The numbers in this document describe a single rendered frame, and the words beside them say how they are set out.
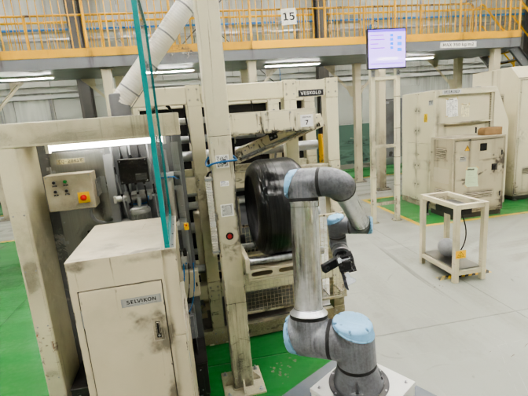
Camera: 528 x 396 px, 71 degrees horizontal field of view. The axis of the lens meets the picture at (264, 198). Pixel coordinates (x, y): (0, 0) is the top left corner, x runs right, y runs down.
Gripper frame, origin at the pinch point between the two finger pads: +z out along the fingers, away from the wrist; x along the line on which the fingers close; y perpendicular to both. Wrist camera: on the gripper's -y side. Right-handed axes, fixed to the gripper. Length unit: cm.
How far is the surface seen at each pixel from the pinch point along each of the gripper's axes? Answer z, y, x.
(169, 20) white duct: -87, -59, -141
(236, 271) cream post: -47, -61, 9
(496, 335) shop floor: -88, 100, 134
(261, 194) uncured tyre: -44, -32, -35
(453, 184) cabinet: -402, 199, 138
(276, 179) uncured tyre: -49, -21, -40
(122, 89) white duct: -73, -96, -112
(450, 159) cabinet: -409, 202, 102
